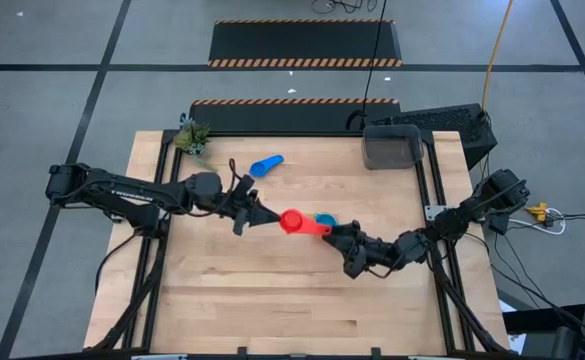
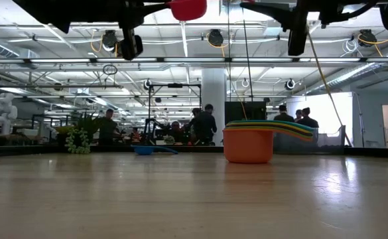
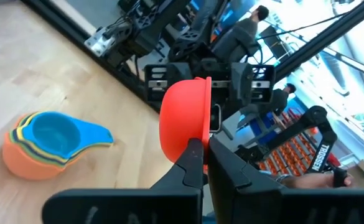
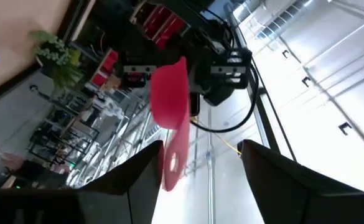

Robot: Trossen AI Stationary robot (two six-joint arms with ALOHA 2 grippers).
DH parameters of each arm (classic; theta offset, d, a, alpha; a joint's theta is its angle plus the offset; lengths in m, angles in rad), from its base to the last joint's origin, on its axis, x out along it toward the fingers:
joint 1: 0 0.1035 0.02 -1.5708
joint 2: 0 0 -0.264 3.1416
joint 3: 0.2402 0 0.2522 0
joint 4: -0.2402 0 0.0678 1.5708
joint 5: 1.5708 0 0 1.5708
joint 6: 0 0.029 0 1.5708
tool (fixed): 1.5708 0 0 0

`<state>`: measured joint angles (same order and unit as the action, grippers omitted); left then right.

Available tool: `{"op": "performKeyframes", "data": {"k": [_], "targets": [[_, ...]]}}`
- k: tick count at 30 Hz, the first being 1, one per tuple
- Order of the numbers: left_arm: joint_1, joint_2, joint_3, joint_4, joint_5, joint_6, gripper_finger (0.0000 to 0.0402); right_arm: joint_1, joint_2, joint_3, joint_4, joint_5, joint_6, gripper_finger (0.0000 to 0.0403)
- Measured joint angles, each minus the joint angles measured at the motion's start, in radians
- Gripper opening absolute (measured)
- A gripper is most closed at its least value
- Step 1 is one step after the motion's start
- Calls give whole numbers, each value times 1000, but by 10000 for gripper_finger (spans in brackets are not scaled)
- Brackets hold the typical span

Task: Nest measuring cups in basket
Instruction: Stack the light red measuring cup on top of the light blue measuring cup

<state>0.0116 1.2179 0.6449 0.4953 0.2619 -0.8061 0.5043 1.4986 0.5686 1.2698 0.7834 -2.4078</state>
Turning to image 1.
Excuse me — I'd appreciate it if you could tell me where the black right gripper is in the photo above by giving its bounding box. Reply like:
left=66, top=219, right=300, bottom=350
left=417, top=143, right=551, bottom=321
left=322, top=220, right=401, bottom=280

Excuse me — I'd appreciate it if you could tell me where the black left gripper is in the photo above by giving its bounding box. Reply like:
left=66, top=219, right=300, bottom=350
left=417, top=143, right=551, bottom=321
left=219, top=174, right=282, bottom=236

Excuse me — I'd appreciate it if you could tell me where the red measuring cup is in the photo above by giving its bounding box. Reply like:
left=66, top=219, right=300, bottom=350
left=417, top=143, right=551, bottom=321
left=279, top=208, right=333, bottom=237

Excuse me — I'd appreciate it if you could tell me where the small blue measuring cup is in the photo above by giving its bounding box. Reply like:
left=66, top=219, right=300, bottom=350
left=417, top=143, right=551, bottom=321
left=248, top=154, right=285, bottom=178

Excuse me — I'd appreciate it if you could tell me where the grey translucent plastic basket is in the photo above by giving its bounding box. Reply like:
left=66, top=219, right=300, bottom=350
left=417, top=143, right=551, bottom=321
left=361, top=123, right=425, bottom=172

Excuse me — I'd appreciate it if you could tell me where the black ramp with hazard stripes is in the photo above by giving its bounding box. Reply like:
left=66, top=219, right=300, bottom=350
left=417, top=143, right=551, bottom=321
left=189, top=98, right=402, bottom=134
left=207, top=19, right=404, bottom=70

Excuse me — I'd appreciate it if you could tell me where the artificial succulent plant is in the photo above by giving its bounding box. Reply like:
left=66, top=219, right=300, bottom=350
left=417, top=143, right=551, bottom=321
left=172, top=113, right=220, bottom=174

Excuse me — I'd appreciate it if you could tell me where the yellow plug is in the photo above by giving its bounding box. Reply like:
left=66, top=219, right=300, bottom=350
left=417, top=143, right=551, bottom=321
left=524, top=202, right=548, bottom=224

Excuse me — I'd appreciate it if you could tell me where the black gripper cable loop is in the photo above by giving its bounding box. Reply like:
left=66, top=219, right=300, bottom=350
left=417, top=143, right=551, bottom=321
left=186, top=158, right=239, bottom=217

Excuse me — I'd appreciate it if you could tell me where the black aluminium table frame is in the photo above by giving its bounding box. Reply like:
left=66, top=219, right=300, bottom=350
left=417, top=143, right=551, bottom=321
left=89, top=128, right=513, bottom=354

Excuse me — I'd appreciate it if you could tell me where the black hanging cable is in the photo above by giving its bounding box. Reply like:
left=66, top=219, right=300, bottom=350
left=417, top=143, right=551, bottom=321
left=360, top=0, right=389, bottom=124

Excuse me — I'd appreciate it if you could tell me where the white cable loop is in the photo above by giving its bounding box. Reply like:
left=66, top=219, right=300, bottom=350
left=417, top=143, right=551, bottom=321
left=509, top=207, right=567, bottom=236

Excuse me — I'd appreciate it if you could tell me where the black coiled floor cable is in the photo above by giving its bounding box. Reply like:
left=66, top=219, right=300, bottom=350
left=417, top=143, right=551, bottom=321
left=310, top=0, right=379, bottom=15

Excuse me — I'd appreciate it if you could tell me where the yellow hanging cable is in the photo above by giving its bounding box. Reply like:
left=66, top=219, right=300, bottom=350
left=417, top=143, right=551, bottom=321
left=480, top=0, right=517, bottom=114

